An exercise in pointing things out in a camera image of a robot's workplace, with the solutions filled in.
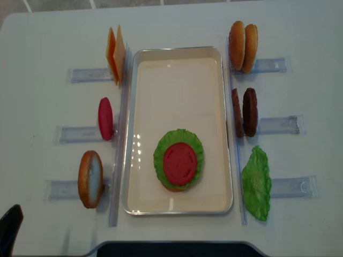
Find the upright bun half left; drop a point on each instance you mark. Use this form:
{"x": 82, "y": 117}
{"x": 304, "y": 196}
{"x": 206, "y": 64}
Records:
{"x": 90, "y": 179}

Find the right orange cheese slice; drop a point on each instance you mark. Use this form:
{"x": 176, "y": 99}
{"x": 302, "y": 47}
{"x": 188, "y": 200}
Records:
{"x": 119, "y": 55}

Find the clear pusher track cheese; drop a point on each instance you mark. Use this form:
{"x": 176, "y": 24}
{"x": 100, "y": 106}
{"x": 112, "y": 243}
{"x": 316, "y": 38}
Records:
{"x": 89, "y": 75}

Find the red tomato slice on tray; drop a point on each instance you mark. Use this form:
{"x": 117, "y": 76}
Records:
{"x": 179, "y": 163}

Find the bun bottom under lettuce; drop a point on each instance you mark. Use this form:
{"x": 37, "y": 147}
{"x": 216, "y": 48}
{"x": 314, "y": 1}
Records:
{"x": 175, "y": 188}

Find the clear pusher track lettuce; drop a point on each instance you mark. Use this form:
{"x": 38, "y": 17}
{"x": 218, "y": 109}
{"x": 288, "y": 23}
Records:
{"x": 302, "y": 187}

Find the silver metal tray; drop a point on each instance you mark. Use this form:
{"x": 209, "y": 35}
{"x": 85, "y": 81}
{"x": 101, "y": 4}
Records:
{"x": 173, "y": 89}

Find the upright red tomato slice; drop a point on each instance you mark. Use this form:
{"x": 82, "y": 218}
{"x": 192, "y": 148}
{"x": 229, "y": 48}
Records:
{"x": 105, "y": 119}

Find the clear pusher track patties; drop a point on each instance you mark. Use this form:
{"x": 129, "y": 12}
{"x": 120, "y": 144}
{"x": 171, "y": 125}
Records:
{"x": 281, "y": 125}

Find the left orange cheese slice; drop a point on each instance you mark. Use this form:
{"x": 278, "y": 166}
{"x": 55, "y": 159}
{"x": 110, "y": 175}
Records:
{"x": 111, "y": 42}

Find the clear pusher track right buns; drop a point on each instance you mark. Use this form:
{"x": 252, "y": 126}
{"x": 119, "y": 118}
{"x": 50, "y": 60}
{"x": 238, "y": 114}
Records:
{"x": 272, "y": 65}

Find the upright green lettuce leaf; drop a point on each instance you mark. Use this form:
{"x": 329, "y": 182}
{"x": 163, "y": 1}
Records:
{"x": 257, "y": 184}

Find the orange cheese slice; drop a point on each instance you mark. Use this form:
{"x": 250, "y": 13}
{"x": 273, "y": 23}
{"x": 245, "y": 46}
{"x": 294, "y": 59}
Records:
{"x": 111, "y": 42}
{"x": 119, "y": 55}

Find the right upright bun top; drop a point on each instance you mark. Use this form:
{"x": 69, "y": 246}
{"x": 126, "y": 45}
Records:
{"x": 251, "y": 46}

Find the clear pusher track tomato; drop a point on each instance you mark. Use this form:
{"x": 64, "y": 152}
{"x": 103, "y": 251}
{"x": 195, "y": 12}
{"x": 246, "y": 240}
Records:
{"x": 67, "y": 134}

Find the green lettuce leaf on tray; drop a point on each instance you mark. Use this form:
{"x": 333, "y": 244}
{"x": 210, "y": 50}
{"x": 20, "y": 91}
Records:
{"x": 170, "y": 138}

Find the clear pusher track left bun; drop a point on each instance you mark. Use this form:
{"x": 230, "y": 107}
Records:
{"x": 56, "y": 190}

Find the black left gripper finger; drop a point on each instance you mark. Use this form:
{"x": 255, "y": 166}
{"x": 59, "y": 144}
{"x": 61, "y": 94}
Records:
{"x": 10, "y": 224}

